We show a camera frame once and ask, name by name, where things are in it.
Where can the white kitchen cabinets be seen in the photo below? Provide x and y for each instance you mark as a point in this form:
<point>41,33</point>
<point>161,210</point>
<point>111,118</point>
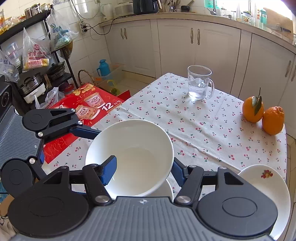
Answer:
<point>243,59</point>

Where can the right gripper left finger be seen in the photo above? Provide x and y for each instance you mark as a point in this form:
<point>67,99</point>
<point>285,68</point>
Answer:
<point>96,177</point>

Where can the white bowl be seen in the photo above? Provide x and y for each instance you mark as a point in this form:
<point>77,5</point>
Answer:
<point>165,190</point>
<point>144,155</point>

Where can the white fruit plate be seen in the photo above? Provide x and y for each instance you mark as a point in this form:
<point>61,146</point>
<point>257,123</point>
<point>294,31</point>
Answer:
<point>269,182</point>

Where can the white electric kettle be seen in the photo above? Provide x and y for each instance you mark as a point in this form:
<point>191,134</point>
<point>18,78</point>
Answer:
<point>106,11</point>

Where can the black storage shelf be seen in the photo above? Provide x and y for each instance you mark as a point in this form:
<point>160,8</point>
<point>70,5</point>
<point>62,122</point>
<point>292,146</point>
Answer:
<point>29,86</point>

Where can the orange with leaf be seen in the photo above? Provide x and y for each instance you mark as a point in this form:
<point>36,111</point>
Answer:
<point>253,108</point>

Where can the glass water mug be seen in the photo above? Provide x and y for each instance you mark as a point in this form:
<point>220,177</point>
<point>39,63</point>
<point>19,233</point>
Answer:
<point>200,84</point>

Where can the bumpy orange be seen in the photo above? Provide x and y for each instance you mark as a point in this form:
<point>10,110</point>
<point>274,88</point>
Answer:
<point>273,120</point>

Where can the wicker basket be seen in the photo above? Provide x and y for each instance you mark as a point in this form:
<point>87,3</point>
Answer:
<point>85,77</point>

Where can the plastic bag with snacks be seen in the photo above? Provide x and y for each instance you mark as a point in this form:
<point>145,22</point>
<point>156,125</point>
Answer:
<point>36,52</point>

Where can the green dish soap bottle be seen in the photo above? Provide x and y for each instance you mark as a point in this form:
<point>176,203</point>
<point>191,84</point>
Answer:
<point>211,6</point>

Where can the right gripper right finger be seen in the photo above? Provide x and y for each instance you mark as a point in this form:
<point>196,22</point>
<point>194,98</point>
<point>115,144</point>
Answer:
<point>189,178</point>

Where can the red drink carton box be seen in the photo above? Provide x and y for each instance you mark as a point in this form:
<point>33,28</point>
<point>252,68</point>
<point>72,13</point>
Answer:
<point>91,104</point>

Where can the black air fryer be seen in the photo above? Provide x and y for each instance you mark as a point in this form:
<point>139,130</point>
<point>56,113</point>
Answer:
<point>146,6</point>

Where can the teal thermos jug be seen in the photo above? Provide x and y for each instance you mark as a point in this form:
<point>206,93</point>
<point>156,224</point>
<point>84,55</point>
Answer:
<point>103,69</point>

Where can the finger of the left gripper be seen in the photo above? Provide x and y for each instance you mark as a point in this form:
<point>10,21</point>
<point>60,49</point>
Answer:
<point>40,155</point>
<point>50,124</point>

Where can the wooden cutting board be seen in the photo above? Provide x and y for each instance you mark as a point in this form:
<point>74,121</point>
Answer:
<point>281,24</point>

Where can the cherry print tablecloth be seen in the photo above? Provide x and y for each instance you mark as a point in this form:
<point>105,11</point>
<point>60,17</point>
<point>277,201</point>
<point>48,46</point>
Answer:
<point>207,133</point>

